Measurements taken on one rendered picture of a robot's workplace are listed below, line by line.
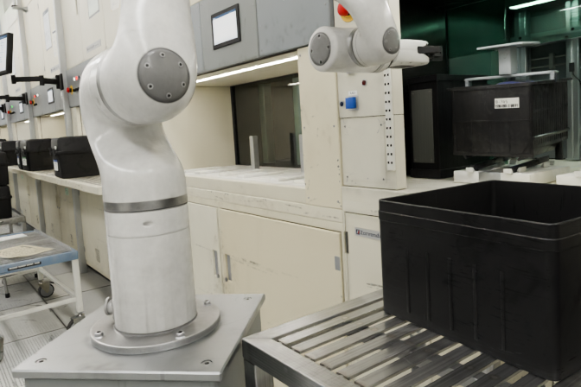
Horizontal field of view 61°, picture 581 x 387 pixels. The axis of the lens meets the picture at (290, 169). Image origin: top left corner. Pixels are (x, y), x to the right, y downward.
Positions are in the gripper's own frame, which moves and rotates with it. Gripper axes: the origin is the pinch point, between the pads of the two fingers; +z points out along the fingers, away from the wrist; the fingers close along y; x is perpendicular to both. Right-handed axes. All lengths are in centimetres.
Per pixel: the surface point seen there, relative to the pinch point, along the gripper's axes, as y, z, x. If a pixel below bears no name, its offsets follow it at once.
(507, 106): 6.3, 21.5, -12.5
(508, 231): 42, -41, -27
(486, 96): 1.1, 21.1, -9.6
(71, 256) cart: -203, -35, -75
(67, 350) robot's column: -1, -80, -43
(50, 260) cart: -202, -45, -75
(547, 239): 46, -42, -27
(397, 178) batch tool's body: -13.0, 3.0, -28.9
